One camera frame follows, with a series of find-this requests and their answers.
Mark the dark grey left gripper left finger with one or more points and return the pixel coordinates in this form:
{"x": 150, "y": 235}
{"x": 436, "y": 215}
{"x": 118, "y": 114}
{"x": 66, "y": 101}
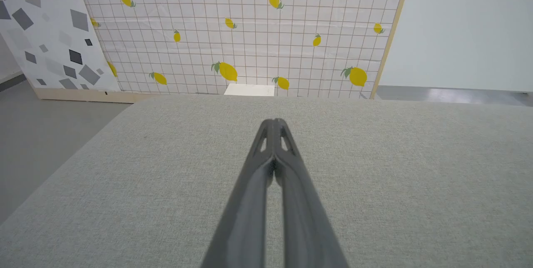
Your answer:
{"x": 241, "y": 218}

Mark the lemon print tile panel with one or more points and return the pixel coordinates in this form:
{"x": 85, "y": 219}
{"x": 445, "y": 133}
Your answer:
{"x": 258, "y": 43}

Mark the plain white partition board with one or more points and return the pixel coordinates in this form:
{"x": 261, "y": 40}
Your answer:
{"x": 458, "y": 31}

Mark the small white box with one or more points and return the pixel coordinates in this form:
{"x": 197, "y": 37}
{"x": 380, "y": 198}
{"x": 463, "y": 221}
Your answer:
{"x": 250, "y": 90}

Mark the grey terrazzo pattern panel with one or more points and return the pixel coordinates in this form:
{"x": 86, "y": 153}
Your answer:
{"x": 50, "y": 51}

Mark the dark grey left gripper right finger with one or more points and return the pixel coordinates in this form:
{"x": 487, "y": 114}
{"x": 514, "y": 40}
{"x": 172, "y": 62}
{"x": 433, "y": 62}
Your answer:
{"x": 308, "y": 218}

